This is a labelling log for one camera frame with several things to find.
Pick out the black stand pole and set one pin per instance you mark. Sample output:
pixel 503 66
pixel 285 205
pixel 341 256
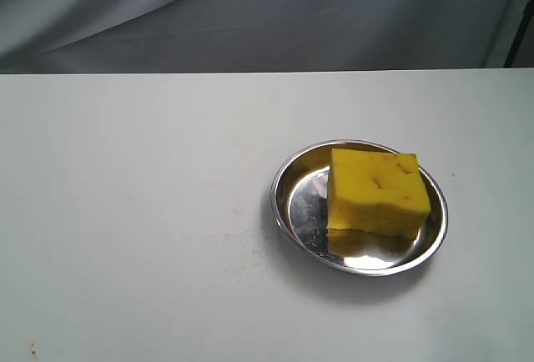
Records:
pixel 520 25

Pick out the stainless steel bowl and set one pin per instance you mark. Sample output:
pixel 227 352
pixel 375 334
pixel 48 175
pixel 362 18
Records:
pixel 298 198

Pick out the grey backdrop curtain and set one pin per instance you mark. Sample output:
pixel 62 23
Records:
pixel 243 36

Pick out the yellow sponge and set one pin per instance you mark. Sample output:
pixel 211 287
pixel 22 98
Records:
pixel 376 192

